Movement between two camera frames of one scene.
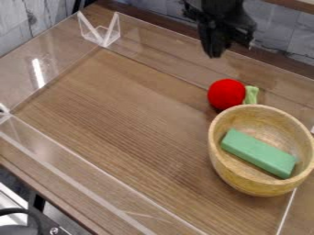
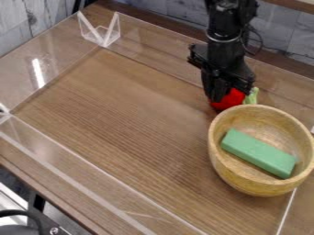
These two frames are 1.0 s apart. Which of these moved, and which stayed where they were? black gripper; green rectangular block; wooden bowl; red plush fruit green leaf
Moved: black gripper
Stayed: green rectangular block; wooden bowl; red plush fruit green leaf
